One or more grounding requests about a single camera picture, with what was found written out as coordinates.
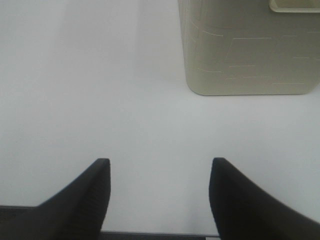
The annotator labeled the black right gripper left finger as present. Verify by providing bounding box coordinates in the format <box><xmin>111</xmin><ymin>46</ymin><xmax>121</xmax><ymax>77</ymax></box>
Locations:
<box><xmin>0</xmin><ymin>158</ymin><xmax>111</xmax><ymax>240</ymax></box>

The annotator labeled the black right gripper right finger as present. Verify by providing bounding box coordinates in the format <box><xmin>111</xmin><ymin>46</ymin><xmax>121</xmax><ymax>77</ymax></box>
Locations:
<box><xmin>208</xmin><ymin>157</ymin><xmax>320</xmax><ymax>240</ymax></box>

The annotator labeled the beige plastic storage basket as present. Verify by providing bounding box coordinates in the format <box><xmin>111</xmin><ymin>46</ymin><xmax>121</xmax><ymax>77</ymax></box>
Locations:
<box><xmin>177</xmin><ymin>0</ymin><xmax>320</xmax><ymax>96</ymax></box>

